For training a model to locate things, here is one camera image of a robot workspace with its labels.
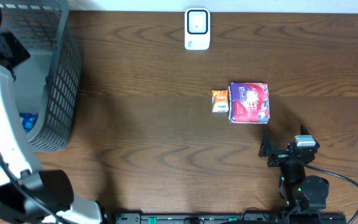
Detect grey plastic mesh basket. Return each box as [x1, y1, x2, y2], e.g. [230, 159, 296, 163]
[0, 0, 83, 152]

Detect blue snack wrapper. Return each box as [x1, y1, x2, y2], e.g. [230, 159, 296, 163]
[19, 113, 38, 134]

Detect purple pink Carefree pad pack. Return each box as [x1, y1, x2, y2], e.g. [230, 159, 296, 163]
[229, 82, 270, 124]

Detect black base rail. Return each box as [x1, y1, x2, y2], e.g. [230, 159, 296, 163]
[114, 213, 347, 224]

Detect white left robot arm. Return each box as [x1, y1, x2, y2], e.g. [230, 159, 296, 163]
[0, 1, 108, 224]

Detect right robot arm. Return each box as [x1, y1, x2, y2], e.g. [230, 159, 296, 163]
[259, 126, 329, 212]

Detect orange tissue pack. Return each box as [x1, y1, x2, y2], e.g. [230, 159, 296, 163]
[212, 90, 229, 113]

